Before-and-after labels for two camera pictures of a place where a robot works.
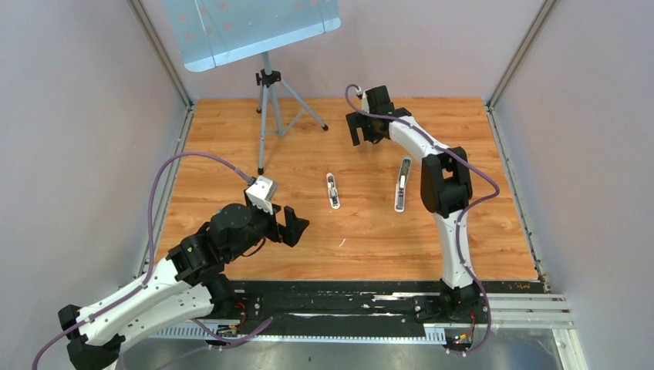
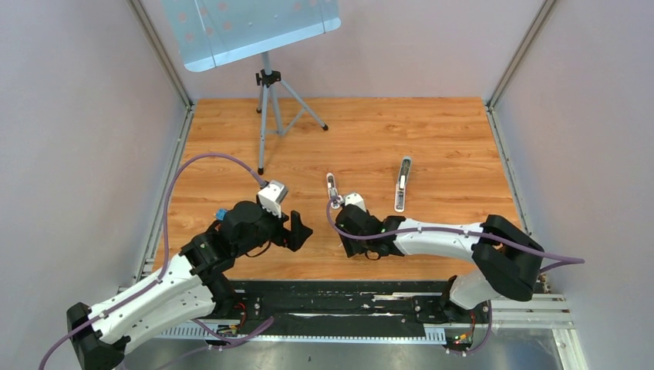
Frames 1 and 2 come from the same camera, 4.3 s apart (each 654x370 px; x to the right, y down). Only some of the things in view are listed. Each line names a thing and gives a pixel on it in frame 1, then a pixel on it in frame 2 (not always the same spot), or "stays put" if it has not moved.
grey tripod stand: (278, 105) stays put
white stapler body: (400, 186) stays put
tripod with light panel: (212, 33) stays put
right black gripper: (357, 120) → (352, 248)
